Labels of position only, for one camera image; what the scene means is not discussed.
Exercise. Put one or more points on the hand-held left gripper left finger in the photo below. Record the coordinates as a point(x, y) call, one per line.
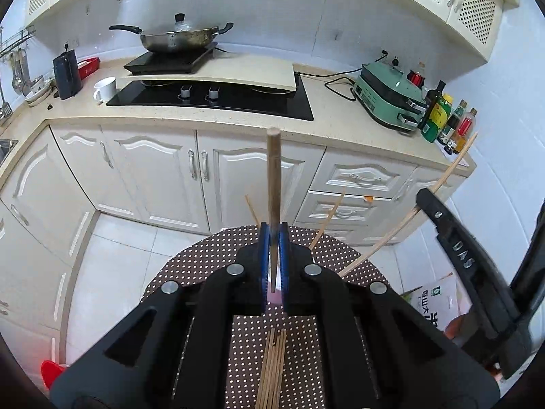
point(264, 260)

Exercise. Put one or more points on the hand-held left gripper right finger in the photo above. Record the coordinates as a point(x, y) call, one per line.
point(283, 264)

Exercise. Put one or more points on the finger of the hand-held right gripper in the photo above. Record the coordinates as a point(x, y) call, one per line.
point(432, 211)

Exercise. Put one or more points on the light wooden chopstick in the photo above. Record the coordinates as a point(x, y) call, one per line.
point(273, 179)
point(328, 217)
point(408, 217)
point(253, 211)

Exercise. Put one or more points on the pink cup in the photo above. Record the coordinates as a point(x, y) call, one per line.
point(274, 297)

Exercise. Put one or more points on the pile of wooden chopsticks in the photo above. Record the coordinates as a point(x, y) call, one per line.
point(272, 370)

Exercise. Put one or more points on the person's right hand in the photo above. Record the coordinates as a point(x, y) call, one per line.
point(457, 328)

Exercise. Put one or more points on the white plastic bag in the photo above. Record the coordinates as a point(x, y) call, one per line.
point(430, 302)

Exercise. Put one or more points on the cream drawer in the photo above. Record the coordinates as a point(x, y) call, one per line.
point(366, 174)
point(353, 211)

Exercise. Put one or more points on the red sauce bottle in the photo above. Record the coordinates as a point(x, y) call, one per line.
point(463, 130)

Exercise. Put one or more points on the green yellow bottle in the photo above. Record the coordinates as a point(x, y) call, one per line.
point(438, 121)

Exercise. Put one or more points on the dark sauce bottle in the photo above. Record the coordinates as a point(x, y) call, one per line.
point(453, 123)

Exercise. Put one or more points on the dark oil bottle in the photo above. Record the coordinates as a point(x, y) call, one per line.
point(432, 106)

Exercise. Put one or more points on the green electric cooker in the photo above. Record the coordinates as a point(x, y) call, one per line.
point(385, 93)

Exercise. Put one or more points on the black glass hob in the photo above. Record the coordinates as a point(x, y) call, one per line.
point(255, 104)

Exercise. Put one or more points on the beige cutting board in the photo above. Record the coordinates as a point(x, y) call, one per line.
point(247, 72)

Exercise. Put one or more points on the black induction cooker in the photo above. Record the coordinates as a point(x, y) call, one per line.
point(170, 63)

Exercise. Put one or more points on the white mug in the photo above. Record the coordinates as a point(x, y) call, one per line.
point(105, 89)

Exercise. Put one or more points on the steel wok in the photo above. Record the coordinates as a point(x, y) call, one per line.
point(179, 42)

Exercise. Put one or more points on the red plastic object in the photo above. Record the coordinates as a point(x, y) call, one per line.
point(53, 373)

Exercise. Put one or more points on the glass wok lid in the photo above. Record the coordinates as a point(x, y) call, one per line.
point(181, 27)

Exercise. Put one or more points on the red box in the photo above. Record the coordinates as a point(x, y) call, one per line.
point(89, 67)

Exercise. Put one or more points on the black kettle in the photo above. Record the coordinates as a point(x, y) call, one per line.
point(67, 74)

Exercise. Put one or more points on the steel sink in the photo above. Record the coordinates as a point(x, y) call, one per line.
point(7, 148)

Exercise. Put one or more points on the stacked bowls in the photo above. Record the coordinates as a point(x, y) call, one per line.
point(38, 91)

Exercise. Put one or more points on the hanging steel spatula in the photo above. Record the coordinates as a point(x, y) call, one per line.
point(5, 102)

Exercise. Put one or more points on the hanging steel ladle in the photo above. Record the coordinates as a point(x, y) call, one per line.
point(19, 74)

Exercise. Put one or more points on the wall socket with plug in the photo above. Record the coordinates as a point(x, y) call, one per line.
point(391, 57)

